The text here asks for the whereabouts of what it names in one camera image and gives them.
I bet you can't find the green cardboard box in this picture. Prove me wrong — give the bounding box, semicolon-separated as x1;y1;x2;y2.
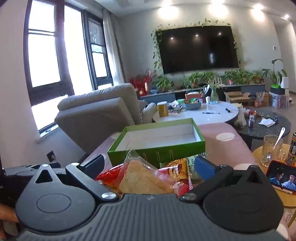
107;118;206;169

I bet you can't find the blue snack tray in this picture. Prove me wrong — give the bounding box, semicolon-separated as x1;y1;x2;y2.
184;98;202;110

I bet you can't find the pile of plastic wrappers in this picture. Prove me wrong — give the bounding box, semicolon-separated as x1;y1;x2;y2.
168;100;185;114

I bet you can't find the clear toast bread packet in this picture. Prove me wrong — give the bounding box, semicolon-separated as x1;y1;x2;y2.
118;149;176;195

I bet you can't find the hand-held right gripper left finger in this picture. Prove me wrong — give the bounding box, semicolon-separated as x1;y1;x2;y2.
33;154;118;202

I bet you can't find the dark round table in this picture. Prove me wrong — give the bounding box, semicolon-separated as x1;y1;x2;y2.
231;109;292;149

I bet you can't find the large red snack packet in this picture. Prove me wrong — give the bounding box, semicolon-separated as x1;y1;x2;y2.
95;163;192;197

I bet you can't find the green potted plant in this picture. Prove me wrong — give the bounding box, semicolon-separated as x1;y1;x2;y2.
252;71;264;84
183;72;203;88
222;70;253;85
154;74;174;92
200;71;216;84

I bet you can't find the glass mug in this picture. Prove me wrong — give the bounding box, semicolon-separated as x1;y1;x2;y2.
261;134;286;167

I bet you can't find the red decorative plant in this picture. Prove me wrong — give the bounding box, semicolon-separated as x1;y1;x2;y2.
128;70;153;96

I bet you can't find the wooden side table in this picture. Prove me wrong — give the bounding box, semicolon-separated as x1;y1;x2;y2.
252;144;296;209

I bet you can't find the person's left hand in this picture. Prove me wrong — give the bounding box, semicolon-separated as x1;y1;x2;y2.
0;203;20;224

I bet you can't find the open cardboard box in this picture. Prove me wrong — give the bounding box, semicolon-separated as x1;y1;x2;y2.
224;91;251;106

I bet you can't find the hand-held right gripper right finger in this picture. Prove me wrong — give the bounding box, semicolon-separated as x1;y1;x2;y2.
179;156;264;202

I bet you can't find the yellow can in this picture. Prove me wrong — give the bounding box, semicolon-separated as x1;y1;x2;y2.
157;101;169;117

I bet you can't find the plastic bag of fruit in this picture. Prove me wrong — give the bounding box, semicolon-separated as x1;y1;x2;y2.
254;91;265;107

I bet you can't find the clear storage bin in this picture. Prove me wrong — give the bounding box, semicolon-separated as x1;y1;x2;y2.
269;92;289;108

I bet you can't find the dark framed window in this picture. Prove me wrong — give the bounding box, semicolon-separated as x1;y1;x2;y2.
23;0;114;137

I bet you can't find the beige sofa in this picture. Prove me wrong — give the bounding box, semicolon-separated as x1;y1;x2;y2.
54;83;158;142

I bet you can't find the black wall television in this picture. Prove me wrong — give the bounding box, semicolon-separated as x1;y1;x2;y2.
157;25;240;75

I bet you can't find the white round table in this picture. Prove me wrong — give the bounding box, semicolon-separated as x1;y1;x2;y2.
153;100;239;126

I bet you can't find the green biscuit packet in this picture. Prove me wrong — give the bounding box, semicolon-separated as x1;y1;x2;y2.
165;155;206;183

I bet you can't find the glass vase with plant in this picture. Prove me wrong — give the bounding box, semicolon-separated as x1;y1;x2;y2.
207;77;222;101

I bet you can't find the white curtain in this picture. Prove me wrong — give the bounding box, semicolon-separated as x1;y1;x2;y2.
102;9;129;84

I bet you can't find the red tissue box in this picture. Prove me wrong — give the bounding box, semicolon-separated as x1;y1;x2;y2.
185;92;204;101

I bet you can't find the white bin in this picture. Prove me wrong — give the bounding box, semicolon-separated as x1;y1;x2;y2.
281;77;289;95

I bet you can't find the large leaf potted plant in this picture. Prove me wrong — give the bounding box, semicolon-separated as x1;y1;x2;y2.
261;59;288;85

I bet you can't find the clear plastic bag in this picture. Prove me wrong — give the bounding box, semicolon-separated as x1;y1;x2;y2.
233;108;247;128

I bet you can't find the black drink can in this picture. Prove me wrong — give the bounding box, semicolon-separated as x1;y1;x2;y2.
286;132;296;166

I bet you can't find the green and black box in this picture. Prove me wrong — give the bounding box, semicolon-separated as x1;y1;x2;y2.
270;84;285;95

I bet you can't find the smartphone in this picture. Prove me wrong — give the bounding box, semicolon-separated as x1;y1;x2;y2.
265;160;296;193

